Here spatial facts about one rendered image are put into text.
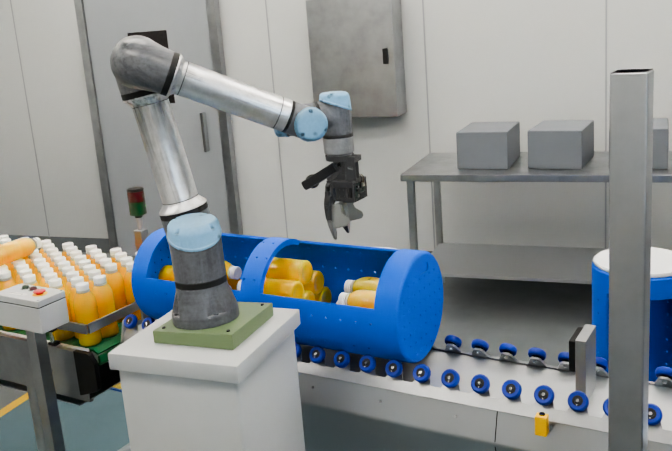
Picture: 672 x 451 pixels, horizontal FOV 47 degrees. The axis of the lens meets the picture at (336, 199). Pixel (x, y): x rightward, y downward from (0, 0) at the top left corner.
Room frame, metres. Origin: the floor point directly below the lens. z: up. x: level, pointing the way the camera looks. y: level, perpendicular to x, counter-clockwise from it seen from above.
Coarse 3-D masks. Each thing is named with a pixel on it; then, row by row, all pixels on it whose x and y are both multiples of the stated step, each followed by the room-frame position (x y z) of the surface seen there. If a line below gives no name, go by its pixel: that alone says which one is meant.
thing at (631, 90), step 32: (640, 96) 1.25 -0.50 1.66; (640, 128) 1.25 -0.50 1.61; (640, 160) 1.25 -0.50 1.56; (640, 192) 1.25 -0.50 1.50; (640, 224) 1.25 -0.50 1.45; (640, 256) 1.25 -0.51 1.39; (640, 288) 1.25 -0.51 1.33; (640, 320) 1.25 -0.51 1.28; (640, 352) 1.25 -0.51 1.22; (608, 384) 1.28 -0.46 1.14; (640, 384) 1.25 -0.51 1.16; (608, 416) 1.28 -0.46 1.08; (640, 416) 1.25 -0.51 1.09; (608, 448) 1.28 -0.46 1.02; (640, 448) 1.25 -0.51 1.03
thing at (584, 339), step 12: (576, 336) 1.65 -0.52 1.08; (588, 336) 1.63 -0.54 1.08; (576, 348) 1.61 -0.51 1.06; (588, 348) 1.62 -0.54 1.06; (576, 360) 1.61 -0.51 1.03; (588, 360) 1.62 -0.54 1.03; (576, 372) 1.61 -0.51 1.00; (588, 372) 1.62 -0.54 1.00; (576, 384) 1.61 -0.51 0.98; (588, 384) 1.62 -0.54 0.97; (588, 396) 1.62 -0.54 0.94
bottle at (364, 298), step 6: (348, 294) 1.91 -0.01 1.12; (354, 294) 1.88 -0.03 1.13; (360, 294) 1.87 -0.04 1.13; (366, 294) 1.86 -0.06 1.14; (372, 294) 1.86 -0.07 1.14; (348, 300) 1.88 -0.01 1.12; (354, 300) 1.87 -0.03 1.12; (360, 300) 1.86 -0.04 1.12; (366, 300) 1.85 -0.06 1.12; (372, 300) 1.84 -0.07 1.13; (360, 306) 1.85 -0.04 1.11; (366, 306) 1.85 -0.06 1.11; (372, 306) 1.84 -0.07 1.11
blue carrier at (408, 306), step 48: (144, 240) 2.25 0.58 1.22; (240, 240) 2.27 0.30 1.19; (288, 240) 2.08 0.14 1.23; (144, 288) 2.16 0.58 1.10; (240, 288) 1.99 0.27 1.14; (336, 288) 2.14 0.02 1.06; (384, 288) 1.78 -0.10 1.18; (432, 288) 1.92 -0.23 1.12; (336, 336) 1.84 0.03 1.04; (384, 336) 1.76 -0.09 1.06; (432, 336) 1.90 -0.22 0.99
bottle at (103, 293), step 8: (96, 288) 2.30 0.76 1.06; (104, 288) 2.31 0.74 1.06; (96, 296) 2.30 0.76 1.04; (104, 296) 2.30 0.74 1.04; (112, 296) 2.32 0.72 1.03; (104, 304) 2.29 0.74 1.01; (112, 304) 2.31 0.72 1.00; (104, 312) 2.29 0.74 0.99; (104, 328) 2.29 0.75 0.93; (112, 328) 2.30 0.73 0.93; (104, 336) 2.29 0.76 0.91
